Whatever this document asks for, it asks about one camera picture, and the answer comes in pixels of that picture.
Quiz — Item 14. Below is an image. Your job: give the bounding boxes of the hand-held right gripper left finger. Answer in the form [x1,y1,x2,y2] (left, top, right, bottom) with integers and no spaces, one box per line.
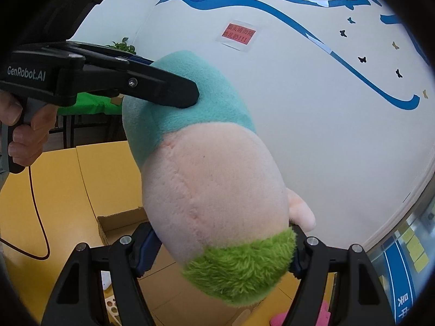
[49,222,164,326]

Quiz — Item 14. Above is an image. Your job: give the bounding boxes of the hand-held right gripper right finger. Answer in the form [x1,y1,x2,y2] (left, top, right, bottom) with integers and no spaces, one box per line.
[288,223,395,326]

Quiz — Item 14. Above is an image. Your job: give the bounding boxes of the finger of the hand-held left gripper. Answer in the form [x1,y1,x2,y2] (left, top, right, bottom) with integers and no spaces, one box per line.
[72,62,200,110]
[67,40,154,69]

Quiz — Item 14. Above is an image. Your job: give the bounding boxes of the teal pink green plush toy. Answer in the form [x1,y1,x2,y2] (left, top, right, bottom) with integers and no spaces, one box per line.
[122,49,317,308]

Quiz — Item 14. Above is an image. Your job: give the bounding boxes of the person's left hand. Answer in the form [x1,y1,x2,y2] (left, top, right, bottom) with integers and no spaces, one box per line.
[0,90,57,168]

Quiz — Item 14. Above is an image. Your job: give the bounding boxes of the green potted plant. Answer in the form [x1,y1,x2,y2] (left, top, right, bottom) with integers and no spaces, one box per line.
[105,36,137,55]

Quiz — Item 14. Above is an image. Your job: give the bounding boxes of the table with green cloth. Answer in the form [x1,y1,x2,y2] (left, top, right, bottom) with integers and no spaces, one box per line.
[55,92,125,149]

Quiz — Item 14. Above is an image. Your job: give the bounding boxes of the wooden board with holes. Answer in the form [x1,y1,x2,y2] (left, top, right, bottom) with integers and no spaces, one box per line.
[105,295,122,326]

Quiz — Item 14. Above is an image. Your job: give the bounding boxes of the glass partition with blue stripe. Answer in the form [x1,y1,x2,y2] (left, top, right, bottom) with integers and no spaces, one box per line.
[368,190,435,326]

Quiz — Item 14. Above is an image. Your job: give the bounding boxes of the yellow sticky notes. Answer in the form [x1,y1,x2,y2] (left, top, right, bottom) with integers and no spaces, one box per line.
[397,223,429,273]

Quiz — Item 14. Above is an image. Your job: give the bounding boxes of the red paper wall sign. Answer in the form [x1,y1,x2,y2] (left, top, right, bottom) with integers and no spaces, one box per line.
[215,20,263,53]

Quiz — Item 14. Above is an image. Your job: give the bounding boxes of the dark red cable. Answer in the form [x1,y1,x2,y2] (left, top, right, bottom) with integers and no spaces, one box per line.
[0,165,51,261]

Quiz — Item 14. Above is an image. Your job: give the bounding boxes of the blue wave wall decal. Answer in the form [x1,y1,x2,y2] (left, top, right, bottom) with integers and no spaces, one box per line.
[156,0,422,111]

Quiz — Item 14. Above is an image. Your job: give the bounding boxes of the butterfly wall stickers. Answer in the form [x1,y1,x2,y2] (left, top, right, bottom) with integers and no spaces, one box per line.
[340,16,428,98]

